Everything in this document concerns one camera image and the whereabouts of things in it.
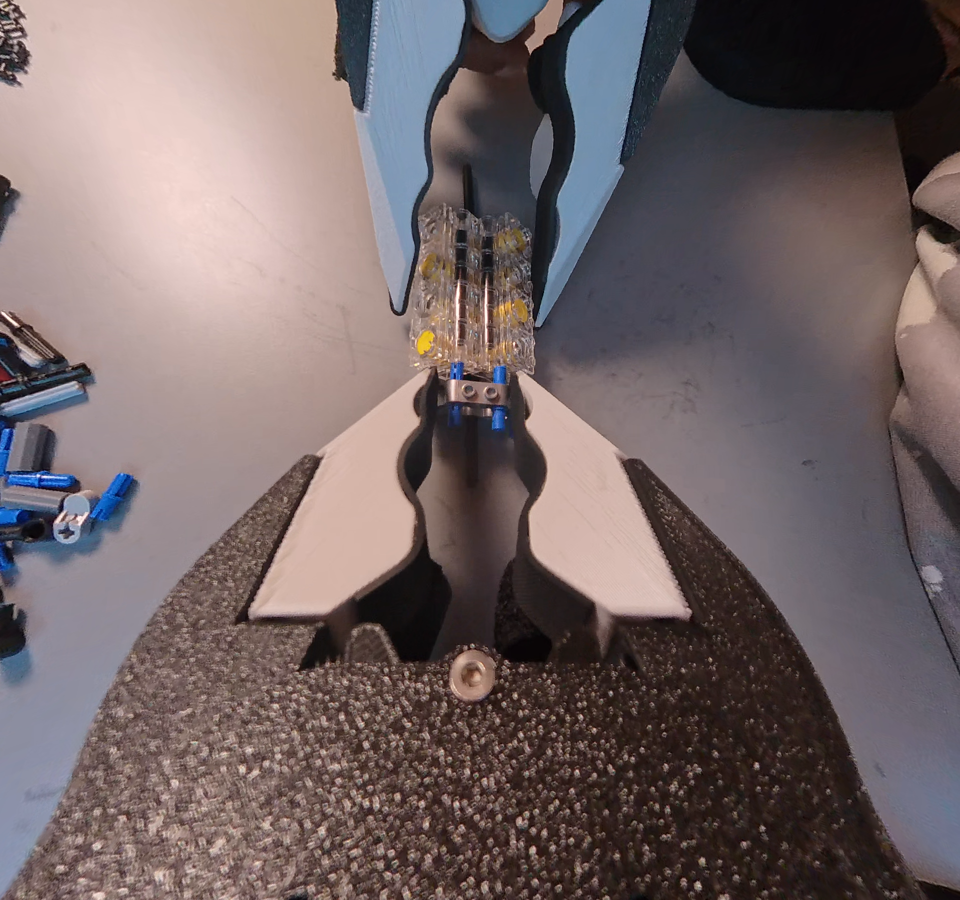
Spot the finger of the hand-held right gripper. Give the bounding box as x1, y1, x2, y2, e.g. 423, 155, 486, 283
528, 0, 652, 327
352, 0, 471, 317

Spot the pile of mixed building parts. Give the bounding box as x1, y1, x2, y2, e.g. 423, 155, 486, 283
0, 306, 138, 662

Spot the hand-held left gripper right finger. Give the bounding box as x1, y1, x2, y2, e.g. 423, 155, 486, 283
513, 375, 693, 670

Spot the grey beam frame with holes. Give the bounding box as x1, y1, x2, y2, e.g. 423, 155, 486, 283
441, 380, 516, 421

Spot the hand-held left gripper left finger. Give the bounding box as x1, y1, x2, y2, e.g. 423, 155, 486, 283
247, 373, 440, 658

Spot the black office chair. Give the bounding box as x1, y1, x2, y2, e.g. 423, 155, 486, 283
684, 0, 948, 111

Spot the person's right hand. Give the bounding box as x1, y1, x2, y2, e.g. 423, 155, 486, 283
466, 36, 540, 79

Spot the pile of black pins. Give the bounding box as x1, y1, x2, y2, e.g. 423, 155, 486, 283
0, 0, 33, 85

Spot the clear block with yellow pistons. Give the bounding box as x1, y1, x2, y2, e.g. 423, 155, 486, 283
408, 203, 538, 376

